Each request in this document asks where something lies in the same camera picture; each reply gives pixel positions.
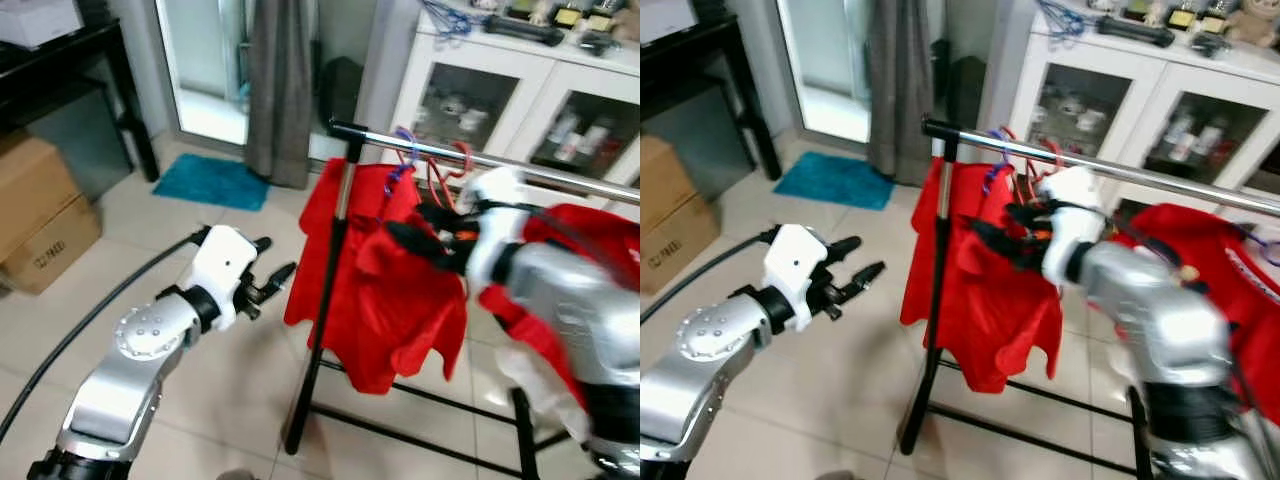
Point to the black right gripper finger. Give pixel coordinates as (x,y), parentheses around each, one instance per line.
(1022,212)
(437,215)
(998,245)
(415,245)

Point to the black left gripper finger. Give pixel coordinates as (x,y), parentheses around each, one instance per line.
(262,245)
(845,247)
(280,279)
(862,281)

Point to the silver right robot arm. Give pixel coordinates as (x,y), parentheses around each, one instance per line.
(580,310)
(1160,320)

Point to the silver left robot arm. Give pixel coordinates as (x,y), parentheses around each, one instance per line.
(110,400)
(690,410)

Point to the red plastic hanger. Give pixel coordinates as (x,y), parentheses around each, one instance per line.
(1055,155)
(468,160)

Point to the purple plastic hanger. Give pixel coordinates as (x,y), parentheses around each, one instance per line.
(1262,245)
(410,150)
(1003,150)

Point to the red shirt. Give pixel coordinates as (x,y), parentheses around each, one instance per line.
(390,310)
(600,235)
(990,310)
(1180,225)

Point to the teal floor mat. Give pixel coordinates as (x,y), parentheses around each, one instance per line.
(210,182)
(835,180)

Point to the black floor speaker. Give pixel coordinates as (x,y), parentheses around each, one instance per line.
(342,95)
(965,95)

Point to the printed cardboard box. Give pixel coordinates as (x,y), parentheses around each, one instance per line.
(685,255)
(60,255)

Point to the grey curtain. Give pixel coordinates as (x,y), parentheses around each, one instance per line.
(280,90)
(900,90)

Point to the white glass door cabinet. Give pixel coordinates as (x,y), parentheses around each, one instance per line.
(470,55)
(1100,55)

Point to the white framed glass door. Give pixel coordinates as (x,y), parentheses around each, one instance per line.
(825,60)
(205,60)

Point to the plain cardboard box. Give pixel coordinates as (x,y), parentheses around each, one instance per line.
(660,185)
(35,190)

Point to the long black case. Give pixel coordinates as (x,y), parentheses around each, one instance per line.
(1135,30)
(525,30)

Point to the gold plaque black base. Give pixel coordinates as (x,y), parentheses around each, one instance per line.
(1142,10)
(600,20)
(1216,22)
(568,17)
(520,10)
(1183,18)

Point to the small black gadget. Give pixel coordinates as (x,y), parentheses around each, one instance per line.
(1210,44)
(600,44)

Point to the black desk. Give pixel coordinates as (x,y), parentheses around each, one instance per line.
(50,70)
(680,60)

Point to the beige plush toy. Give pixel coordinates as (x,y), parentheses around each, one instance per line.
(628,25)
(1255,28)

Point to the white box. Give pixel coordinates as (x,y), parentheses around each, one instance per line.
(35,20)
(665,18)

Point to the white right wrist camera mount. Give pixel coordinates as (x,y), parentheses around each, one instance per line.
(1065,235)
(495,240)

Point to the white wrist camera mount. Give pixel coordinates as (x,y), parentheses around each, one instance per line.
(795,262)
(225,262)
(1065,235)
(495,240)

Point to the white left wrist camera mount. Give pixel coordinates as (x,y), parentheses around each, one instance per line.
(795,262)
(225,262)

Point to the black clothes rack frame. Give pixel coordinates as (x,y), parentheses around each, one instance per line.
(925,300)
(325,300)

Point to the silver clothes rack rail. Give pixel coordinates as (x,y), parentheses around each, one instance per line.
(1180,186)
(570,179)

